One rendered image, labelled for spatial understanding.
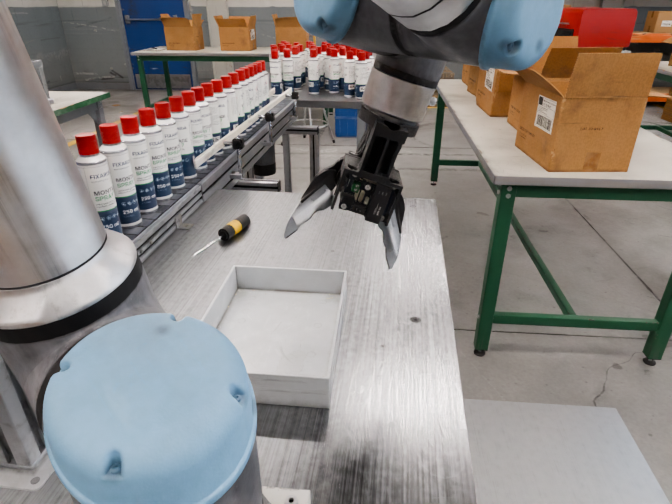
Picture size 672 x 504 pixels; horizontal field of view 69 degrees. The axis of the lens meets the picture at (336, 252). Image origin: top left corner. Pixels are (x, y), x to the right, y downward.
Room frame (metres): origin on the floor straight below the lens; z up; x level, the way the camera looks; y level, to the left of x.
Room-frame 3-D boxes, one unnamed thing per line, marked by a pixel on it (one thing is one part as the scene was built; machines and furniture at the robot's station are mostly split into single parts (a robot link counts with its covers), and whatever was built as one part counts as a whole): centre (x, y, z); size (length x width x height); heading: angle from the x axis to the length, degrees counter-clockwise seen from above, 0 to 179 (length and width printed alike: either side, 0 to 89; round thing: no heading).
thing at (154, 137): (1.07, 0.41, 0.98); 0.05 x 0.05 x 0.20
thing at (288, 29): (6.02, 0.46, 0.97); 0.48 x 0.47 x 0.37; 178
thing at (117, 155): (0.93, 0.43, 0.98); 0.05 x 0.05 x 0.20
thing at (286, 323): (0.61, 0.09, 0.86); 0.27 x 0.20 x 0.05; 174
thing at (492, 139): (2.60, -1.01, 0.39); 2.20 x 0.80 x 0.78; 175
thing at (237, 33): (6.04, 1.12, 0.96); 0.43 x 0.42 x 0.37; 82
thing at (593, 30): (5.43, -2.54, 0.61); 0.70 x 0.60 x 1.22; 7
